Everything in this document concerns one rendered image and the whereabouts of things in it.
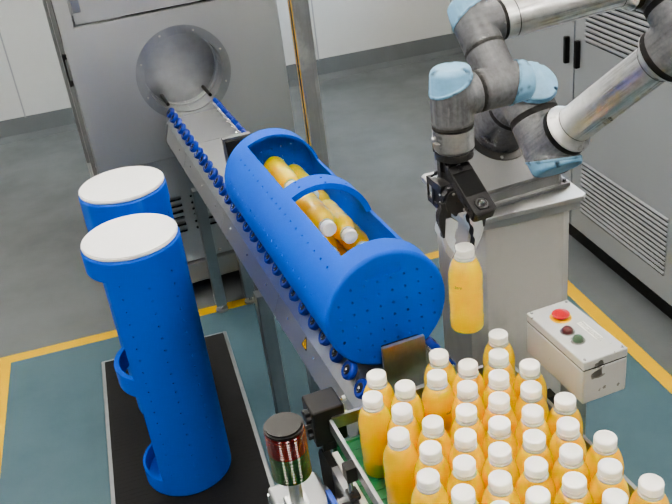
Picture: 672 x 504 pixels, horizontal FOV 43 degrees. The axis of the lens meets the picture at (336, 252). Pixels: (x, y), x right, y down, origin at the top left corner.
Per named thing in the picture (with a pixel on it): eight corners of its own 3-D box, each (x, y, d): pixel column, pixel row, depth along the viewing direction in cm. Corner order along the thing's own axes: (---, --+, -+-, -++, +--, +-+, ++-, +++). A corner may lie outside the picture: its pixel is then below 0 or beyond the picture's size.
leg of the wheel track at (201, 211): (226, 305, 405) (201, 184, 374) (229, 311, 400) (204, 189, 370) (214, 308, 403) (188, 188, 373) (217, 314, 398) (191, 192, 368)
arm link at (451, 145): (481, 128, 151) (440, 139, 149) (482, 152, 154) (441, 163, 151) (461, 116, 158) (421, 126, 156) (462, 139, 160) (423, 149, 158)
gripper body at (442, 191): (462, 193, 167) (459, 135, 161) (484, 210, 160) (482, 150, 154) (426, 203, 165) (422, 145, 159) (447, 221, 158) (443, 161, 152)
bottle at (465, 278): (459, 313, 176) (455, 242, 168) (489, 320, 173) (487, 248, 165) (444, 330, 171) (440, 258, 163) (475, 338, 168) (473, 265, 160)
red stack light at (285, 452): (300, 429, 137) (297, 410, 135) (313, 454, 132) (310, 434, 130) (262, 442, 136) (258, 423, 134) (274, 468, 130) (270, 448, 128)
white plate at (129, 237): (148, 204, 263) (149, 207, 263) (64, 238, 249) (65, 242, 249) (195, 230, 243) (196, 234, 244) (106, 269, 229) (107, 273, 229)
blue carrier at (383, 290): (320, 201, 270) (306, 116, 256) (450, 342, 197) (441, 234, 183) (233, 227, 263) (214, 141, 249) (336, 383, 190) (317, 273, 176)
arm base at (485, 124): (518, 96, 217) (533, 76, 208) (534, 150, 213) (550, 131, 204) (462, 101, 214) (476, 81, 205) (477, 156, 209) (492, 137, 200)
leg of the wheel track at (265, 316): (292, 428, 323) (266, 286, 292) (297, 437, 318) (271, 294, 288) (277, 432, 321) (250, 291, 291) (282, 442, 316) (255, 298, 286)
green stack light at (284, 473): (304, 453, 140) (300, 430, 137) (317, 478, 134) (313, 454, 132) (267, 466, 138) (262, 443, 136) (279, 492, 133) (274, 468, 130)
